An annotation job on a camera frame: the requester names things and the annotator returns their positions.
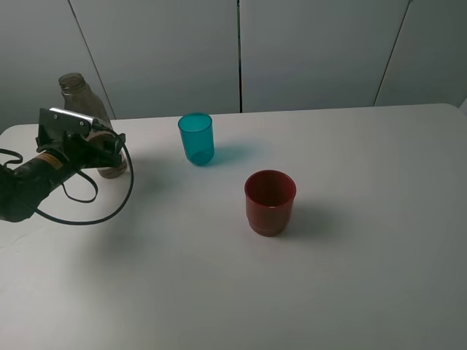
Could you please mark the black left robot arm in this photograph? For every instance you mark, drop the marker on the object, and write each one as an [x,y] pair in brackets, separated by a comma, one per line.
[25,187]

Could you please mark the red plastic cup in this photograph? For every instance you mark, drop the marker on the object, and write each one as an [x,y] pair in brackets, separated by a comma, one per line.
[270,195]

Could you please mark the smoky transparent water bottle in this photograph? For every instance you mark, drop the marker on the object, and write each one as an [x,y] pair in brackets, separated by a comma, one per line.
[78,97]

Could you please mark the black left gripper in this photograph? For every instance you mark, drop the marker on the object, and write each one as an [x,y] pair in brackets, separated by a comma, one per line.
[60,149]

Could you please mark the teal transparent plastic cup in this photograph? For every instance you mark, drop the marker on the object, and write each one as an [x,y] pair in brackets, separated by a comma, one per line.
[197,138]

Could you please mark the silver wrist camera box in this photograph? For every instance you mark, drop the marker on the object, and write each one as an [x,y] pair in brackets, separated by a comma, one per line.
[65,121]

